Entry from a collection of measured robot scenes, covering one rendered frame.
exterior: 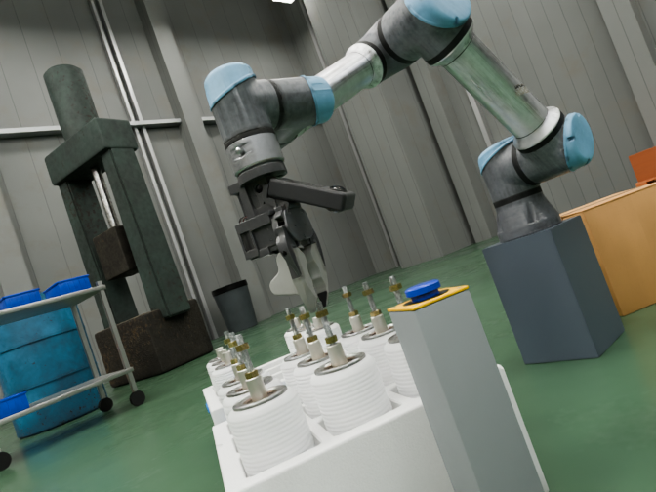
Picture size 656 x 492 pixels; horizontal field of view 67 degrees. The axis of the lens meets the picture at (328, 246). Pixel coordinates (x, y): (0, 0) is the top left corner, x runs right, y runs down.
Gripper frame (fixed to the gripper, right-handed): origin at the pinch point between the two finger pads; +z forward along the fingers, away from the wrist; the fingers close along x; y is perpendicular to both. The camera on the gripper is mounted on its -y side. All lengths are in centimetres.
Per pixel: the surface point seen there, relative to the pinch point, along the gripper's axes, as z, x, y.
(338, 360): 8.7, 1.1, 0.1
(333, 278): 15, -787, 363
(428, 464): 23.8, 3.0, -7.9
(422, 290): 2.1, 9.9, -16.9
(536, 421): 34.7, -30.6, -16.8
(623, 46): -135, -643, -168
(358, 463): 19.8, 8.5, -1.6
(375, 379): 12.4, 0.9, -4.1
